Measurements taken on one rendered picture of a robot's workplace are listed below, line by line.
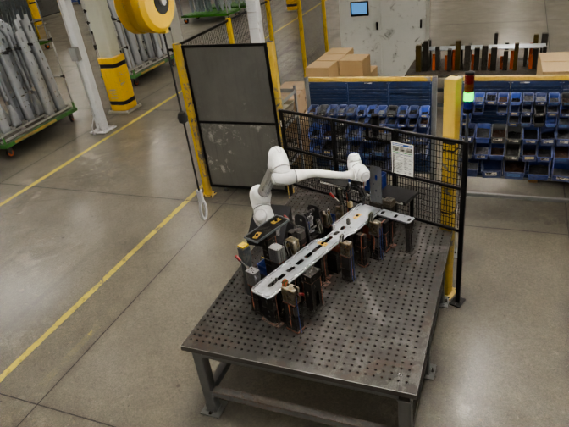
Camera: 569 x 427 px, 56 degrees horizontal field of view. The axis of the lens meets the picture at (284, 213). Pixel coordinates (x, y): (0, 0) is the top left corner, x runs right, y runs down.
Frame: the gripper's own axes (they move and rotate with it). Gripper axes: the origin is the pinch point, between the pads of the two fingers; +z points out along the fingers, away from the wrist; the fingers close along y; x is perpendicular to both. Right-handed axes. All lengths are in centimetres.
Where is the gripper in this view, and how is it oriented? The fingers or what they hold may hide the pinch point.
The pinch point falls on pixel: (356, 201)
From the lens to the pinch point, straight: 431.3
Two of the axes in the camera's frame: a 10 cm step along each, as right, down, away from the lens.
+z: 1.2, 8.6, 5.0
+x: 6.5, -4.5, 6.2
